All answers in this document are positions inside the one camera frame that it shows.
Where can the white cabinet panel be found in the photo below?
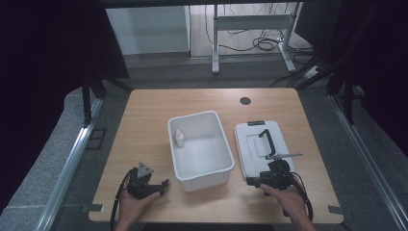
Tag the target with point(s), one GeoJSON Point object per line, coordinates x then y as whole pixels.
{"type": "Point", "coordinates": [147, 30]}

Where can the small white bottle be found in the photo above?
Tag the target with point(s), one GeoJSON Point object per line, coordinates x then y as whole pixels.
{"type": "Point", "coordinates": [179, 138]}

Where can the person's left hand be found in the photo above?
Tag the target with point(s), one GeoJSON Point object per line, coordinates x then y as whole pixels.
{"type": "Point", "coordinates": [133, 205]}

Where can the black tripod stand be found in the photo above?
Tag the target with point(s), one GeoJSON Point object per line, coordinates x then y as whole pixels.
{"type": "Point", "coordinates": [348, 93]}
{"type": "Point", "coordinates": [86, 96]}

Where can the black round table grommet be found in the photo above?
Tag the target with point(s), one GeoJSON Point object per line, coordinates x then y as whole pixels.
{"type": "Point", "coordinates": [245, 100]}

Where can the dark curtain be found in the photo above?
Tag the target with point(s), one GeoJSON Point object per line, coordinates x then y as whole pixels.
{"type": "Point", "coordinates": [41, 80]}
{"type": "Point", "coordinates": [385, 64]}

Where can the aluminium floor rail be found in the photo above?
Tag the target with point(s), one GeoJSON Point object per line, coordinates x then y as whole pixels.
{"type": "Point", "coordinates": [72, 160]}
{"type": "Point", "coordinates": [369, 160]}

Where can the white power strip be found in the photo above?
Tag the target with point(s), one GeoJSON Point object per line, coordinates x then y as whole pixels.
{"type": "Point", "coordinates": [311, 72]}

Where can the white metal desk frame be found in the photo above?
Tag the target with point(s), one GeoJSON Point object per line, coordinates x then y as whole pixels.
{"type": "Point", "coordinates": [253, 22]}

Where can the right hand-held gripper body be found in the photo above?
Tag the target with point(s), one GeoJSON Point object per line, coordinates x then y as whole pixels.
{"type": "Point", "coordinates": [277, 178]}

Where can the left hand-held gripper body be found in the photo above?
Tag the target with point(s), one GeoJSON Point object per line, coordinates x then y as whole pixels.
{"type": "Point", "coordinates": [140, 187]}

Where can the person's right hand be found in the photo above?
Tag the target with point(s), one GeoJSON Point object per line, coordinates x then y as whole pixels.
{"type": "Point", "coordinates": [288, 201]}

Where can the white plastic storage bin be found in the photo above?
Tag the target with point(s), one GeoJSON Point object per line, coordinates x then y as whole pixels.
{"type": "Point", "coordinates": [205, 157]}

